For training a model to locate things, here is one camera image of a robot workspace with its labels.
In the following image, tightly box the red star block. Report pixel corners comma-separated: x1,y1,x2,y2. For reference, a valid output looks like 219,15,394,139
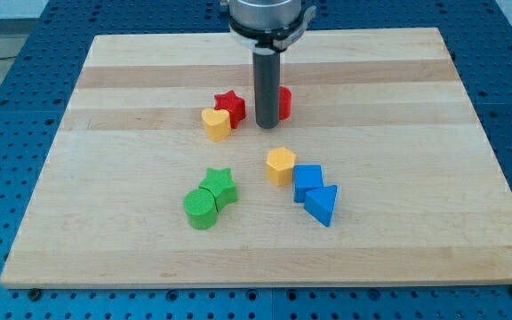
214,90,246,129

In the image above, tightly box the red circle block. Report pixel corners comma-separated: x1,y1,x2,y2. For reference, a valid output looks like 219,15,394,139
279,86,292,121

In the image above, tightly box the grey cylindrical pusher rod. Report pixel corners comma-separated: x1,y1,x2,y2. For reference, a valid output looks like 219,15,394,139
252,52,280,129

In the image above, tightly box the green star block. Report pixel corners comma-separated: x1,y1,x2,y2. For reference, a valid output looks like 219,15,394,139
199,168,238,212

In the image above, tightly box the wooden board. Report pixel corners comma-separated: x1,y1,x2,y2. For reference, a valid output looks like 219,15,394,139
0,28,512,289

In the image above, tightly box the blue square block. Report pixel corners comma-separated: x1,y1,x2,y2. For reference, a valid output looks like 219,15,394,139
293,164,324,203

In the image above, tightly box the green circle block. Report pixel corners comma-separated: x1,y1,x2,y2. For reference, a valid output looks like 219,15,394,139
183,188,218,229

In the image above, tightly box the yellow heart block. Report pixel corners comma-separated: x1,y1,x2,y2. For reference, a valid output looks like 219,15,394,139
201,108,232,141

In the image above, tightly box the yellow hexagon block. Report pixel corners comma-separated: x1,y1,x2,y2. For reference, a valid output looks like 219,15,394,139
266,147,297,187

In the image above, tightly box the blue triangle block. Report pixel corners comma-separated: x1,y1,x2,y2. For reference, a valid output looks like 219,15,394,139
304,185,338,228

